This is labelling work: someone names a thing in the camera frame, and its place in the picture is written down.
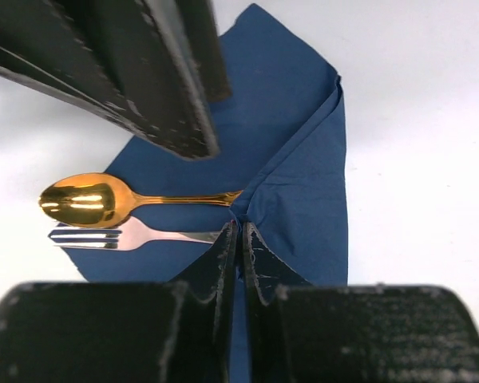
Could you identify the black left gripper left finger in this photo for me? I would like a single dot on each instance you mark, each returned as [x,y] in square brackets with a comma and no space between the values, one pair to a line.
[177,331]

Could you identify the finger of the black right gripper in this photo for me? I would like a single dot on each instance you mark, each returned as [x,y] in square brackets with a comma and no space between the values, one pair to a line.
[199,22]
[128,62]

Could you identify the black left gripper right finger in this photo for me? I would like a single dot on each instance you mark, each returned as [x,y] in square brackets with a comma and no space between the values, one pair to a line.
[299,332]

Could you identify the silver fork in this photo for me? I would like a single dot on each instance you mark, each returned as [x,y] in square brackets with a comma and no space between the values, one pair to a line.
[129,236]

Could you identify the dark blue paper napkin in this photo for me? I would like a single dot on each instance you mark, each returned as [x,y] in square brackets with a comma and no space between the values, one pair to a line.
[284,146]

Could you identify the gold spoon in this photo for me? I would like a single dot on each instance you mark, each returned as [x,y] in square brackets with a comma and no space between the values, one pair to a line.
[100,200]

